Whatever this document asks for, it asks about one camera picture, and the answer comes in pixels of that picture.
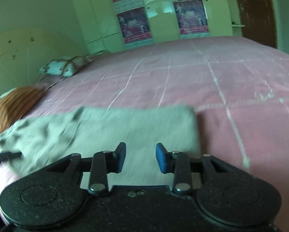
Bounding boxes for cream round headboard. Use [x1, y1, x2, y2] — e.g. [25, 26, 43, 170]
[0, 27, 89, 105]

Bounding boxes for cream wardrobe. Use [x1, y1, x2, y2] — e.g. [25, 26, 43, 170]
[70, 0, 246, 55]

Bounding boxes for orange striped pillow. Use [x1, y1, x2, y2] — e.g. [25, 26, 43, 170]
[0, 86, 45, 135]

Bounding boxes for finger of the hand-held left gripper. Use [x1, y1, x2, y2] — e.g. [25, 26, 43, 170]
[0, 151, 22, 166]

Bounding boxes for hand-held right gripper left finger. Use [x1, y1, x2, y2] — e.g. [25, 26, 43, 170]
[46, 142, 127, 197]

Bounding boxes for pink pillow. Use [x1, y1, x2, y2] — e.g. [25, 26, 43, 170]
[33, 76, 63, 93]

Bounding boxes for grey pants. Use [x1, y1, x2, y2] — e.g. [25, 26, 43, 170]
[0, 105, 203, 192]

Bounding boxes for brown wooden door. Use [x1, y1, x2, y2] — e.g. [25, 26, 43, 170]
[231, 0, 278, 49]

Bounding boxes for heart print pillow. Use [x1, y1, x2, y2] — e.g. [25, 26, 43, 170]
[39, 56, 92, 78]

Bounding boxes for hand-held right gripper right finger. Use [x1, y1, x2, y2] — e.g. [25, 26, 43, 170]
[155, 143, 242, 197]

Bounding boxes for pink checked bed sheet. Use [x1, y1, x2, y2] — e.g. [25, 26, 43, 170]
[0, 35, 289, 225]

